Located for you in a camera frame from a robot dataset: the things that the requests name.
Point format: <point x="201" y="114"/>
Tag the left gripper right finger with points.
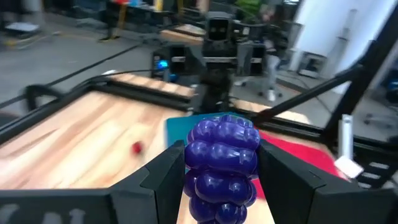
<point x="295" y="199"/>

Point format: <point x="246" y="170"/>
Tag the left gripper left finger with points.
<point x="161" y="193"/>

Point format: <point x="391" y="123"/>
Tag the dark red toy cherry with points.
<point x="137" y="147"/>

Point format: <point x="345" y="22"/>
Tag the teal plastic tupperware container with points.
<point x="175" y="130"/>

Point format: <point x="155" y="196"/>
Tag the purple toy grapes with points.
<point x="220" y="161"/>

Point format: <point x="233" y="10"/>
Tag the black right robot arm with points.
<point x="217" y="90"/>

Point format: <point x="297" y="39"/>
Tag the wooden top desk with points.
<point x="183" y="35"/>

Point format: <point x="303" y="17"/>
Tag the magenta cloth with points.
<point x="298" y="152"/>

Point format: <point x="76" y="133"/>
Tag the person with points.
<point x="272" y="62"/>

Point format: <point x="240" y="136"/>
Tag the black computer tower blue light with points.
<point x="161" y="65"/>

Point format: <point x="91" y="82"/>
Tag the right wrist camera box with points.
<point x="219" y="29"/>

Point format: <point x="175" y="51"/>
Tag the silver aluminium bracket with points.
<point x="345" y="137"/>

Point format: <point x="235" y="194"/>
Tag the black aluminium table frame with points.
<point x="370" y="62"/>

